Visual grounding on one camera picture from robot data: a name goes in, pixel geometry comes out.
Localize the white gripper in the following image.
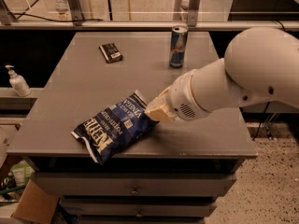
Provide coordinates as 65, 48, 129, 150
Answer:
145, 69, 209, 122

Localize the blue Kettle chip bag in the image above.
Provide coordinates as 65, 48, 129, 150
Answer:
71, 90, 158, 164

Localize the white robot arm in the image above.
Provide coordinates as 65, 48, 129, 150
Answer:
145, 28, 299, 122

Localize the Red Bull can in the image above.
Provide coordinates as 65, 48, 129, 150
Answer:
169, 25, 188, 68

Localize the small dark snack packet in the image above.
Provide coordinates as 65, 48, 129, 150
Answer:
99, 43, 123, 63

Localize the grey upper drawer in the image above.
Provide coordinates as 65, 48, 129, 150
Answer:
32, 173, 236, 197

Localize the grey drawer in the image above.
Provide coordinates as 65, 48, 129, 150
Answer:
60, 197, 216, 217
32, 173, 236, 197

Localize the grey lower drawer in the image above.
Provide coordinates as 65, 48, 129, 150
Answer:
60, 197, 216, 217

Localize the white pump dispenser bottle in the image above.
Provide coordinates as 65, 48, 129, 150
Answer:
6, 64, 31, 97

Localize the green packaged item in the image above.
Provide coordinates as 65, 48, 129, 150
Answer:
11, 161, 34, 186

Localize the brown cardboard box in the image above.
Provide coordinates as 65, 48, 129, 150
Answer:
12, 180, 59, 224

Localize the black cable on rail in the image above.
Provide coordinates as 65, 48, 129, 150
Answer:
8, 12, 105, 23

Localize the grey metal railing frame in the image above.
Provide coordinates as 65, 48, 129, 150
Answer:
0, 0, 299, 32

